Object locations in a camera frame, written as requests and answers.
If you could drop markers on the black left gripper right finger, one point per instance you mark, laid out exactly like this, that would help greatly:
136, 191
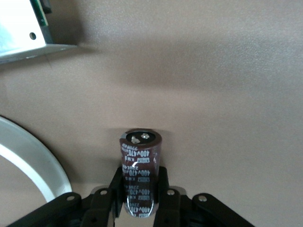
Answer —
175, 208

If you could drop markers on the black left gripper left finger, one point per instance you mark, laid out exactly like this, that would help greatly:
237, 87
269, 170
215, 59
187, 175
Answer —
99, 205

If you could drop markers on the dark brown electrolytic capacitor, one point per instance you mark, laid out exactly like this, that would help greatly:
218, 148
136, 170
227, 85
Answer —
139, 165

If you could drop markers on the white curved plastic clamp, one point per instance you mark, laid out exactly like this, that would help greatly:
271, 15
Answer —
35, 153

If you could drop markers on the brown table cover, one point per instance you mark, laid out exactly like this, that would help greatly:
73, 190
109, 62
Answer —
189, 71

